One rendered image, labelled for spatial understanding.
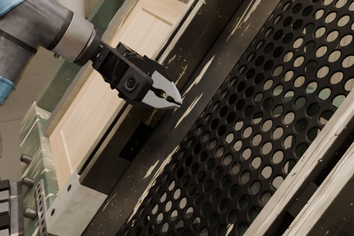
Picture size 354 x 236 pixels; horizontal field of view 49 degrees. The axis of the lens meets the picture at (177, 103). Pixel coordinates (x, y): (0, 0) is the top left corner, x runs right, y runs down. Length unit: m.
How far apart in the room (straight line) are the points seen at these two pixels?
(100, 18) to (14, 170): 1.71
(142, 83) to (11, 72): 0.20
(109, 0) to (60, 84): 0.36
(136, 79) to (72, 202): 0.34
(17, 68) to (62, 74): 0.86
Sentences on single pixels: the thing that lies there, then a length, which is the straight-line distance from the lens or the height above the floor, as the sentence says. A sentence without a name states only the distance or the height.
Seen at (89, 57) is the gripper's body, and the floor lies 1.31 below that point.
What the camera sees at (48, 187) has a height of 0.91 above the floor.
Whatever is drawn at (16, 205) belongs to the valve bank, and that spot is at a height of 0.74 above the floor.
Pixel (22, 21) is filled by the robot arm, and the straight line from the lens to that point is 0.63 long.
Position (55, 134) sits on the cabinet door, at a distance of 1.28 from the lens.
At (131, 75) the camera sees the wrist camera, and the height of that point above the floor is 1.29.
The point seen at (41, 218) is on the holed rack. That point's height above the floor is 0.89.
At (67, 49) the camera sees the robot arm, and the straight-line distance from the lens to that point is 0.65.
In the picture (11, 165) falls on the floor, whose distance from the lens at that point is 3.01.
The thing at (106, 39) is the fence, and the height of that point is 1.19.
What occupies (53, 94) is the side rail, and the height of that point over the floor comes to 0.95.
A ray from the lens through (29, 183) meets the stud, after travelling 1.14.
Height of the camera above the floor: 1.49
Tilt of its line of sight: 23 degrees down
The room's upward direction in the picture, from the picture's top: straight up
